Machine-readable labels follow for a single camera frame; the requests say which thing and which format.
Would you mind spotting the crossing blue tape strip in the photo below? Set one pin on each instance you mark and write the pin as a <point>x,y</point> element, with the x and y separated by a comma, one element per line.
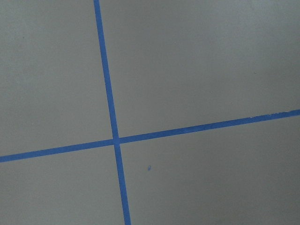
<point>148,136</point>

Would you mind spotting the long blue tape strip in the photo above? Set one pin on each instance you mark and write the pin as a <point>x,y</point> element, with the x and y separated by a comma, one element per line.
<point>112,114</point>

